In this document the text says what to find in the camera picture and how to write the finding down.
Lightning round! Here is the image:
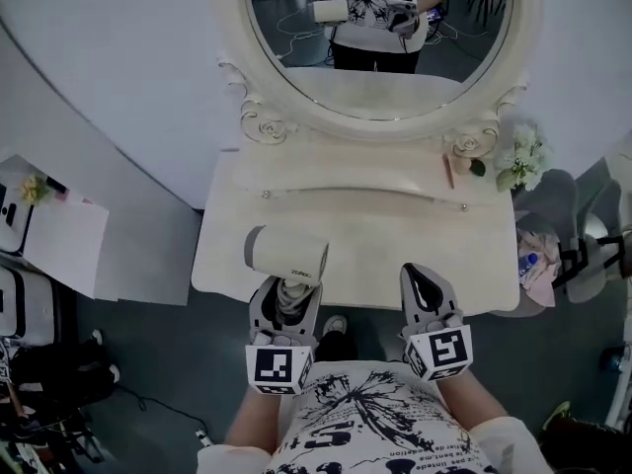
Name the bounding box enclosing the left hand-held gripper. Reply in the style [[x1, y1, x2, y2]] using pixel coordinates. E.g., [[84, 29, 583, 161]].
[[245, 276, 324, 397]]

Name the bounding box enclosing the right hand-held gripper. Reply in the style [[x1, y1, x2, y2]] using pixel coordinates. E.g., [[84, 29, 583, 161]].
[[398, 263, 476, 383]]

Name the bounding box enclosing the white hair dryer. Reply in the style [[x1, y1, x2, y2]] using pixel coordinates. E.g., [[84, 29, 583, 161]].
[[243, 224, 331, 316]]

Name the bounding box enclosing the person's right forearm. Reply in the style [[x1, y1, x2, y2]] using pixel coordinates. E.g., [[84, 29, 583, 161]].
[[437, 366, 511, 433]]

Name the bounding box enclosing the person's left forearm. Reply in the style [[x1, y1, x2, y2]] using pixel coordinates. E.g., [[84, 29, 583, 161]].
[[224, 386, 298, 459]]

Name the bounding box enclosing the person's white shoe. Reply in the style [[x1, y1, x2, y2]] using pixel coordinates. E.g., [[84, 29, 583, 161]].
[[320, 313, 350, 338]]

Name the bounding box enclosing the person's black trouser leg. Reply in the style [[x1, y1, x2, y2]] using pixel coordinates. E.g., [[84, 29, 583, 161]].
[[314, 330, 360, 364]]

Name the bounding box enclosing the white dressing table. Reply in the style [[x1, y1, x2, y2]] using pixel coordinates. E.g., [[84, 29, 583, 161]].
[[190, 134, 523, 318]]

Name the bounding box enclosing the blue capped water bottle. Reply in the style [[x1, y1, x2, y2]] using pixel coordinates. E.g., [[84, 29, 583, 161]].
[[517, 251, 540, 278]]

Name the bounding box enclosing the pink cloth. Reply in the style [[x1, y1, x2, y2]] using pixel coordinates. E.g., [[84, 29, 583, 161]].
[[514, 228, 563, 308]]

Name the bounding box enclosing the white printed t-shirt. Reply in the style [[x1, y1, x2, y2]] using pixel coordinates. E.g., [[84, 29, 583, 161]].
[[196, 359, 555, 474]]

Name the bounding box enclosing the white flower bouquet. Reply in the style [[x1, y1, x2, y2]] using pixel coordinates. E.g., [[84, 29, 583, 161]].
[[494, 122, 553, 193]]

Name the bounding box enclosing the grey chair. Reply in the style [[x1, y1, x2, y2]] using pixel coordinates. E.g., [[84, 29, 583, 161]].
[[512, 168, 629, 305]]

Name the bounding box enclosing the oval white framed mirror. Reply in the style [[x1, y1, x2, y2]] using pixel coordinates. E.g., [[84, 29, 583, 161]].
[[215, 0, 530, 148]]

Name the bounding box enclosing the white box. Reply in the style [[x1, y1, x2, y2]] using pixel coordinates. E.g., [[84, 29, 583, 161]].
[[0, 153, 111, 301]]

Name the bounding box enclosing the black bag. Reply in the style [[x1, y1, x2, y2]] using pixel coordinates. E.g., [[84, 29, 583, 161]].
[[8, 332, 120, 410]]

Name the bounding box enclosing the white hard case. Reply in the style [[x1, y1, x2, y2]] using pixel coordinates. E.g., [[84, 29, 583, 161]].
[[0, 263, 56, 341]]

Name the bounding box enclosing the yellow flower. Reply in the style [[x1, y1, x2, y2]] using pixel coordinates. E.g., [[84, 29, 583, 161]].
[[18, 172, 54, 205]]

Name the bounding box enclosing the black floor cable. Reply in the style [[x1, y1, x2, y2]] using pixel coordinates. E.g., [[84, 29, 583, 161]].
[[114, 381, 209, 436]]

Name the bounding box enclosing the black folding frame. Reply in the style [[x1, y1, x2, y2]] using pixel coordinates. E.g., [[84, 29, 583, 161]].
[[551, 232, 632, 290]]

